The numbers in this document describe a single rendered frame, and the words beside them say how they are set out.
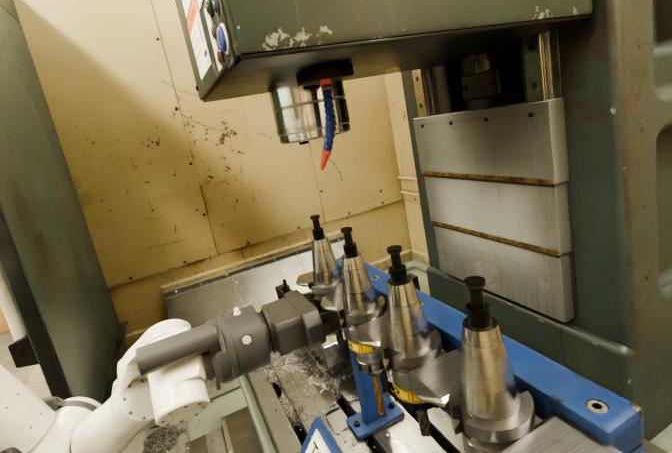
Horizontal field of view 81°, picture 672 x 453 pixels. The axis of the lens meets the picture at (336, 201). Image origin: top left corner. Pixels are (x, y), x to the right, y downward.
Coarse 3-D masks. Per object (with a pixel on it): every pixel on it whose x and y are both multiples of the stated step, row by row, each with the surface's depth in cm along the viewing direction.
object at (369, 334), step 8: (376, 320) 48; (384, 320) 48; (360, 328) 47; (368, 328) 47; (376, 328) 46; (384, 328) 46; (360, 336) 46; (368, 336) 45; (376, 336) 45; (368, 344) 44; (376, 344) 43
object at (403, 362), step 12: (384, 336) 43; (432, 336) 41; (384, 348) 41; (432, 348) 39; (384, 360) 42; (396, 360) 39; (408, 360) 38; (420, 360) 38; (432, 360) 39; (408, 372) 39
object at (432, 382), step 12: (444, 360) 38; (456, 360) 38; (420, 372) 37; (432, 372) 37; (444, 372) 37; (456, 372) 36; (420, 384) 36; (432, 384) 35; (444, 384) 35; (420, 396) 35; (432, 396) 34; (444, 396) 34
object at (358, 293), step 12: (360, 252) 50; (348, 264) 49; (360, 264) 49; (348, 276) 49; (360, 276) 49; (348, 288) 49; (360, 288) 49; (372, 288) 50; (348, 300) 50; (360, 300) 49; (372, 300) 50
